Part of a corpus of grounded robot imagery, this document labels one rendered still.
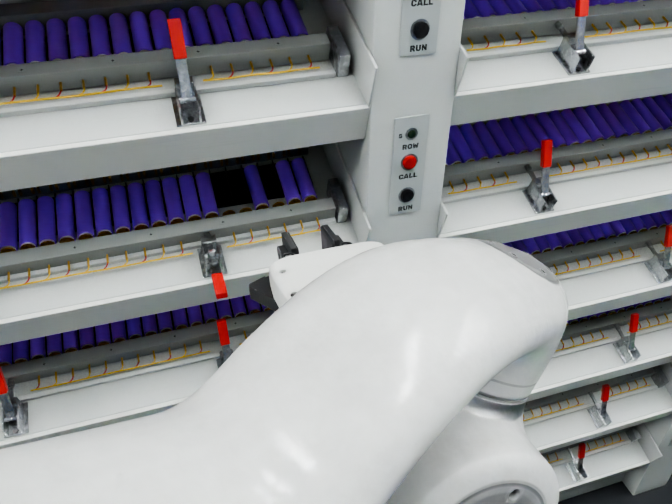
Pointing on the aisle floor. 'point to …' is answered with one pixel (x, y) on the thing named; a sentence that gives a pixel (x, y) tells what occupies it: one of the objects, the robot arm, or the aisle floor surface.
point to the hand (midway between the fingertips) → (311, 251)
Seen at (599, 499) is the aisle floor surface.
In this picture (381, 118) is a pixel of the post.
